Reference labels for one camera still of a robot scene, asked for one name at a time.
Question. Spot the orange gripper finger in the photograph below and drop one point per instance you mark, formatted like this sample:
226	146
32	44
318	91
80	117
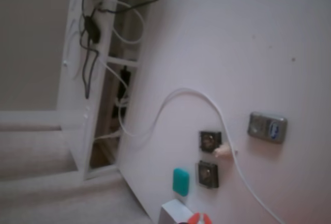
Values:
194	219
207	220

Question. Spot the teal green rounded cube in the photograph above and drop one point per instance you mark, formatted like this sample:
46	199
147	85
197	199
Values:
180	181

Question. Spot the white cardboard bin box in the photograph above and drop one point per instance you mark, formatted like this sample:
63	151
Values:
173	212

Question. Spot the lower black socket module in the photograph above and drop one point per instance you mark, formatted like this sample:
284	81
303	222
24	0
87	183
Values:
207	174

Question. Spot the black socket module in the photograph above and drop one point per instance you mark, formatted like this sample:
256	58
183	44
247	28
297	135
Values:
208	141
207	174

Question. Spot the upper black socket module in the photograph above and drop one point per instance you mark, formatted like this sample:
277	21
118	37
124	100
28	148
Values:
208	141

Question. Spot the grey metal tin case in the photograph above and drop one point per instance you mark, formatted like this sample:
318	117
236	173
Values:
266	127

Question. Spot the black power adapter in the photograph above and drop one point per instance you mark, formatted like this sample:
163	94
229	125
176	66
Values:
91	30

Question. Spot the white metal frame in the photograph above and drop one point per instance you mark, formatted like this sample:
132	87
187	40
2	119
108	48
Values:
77	92

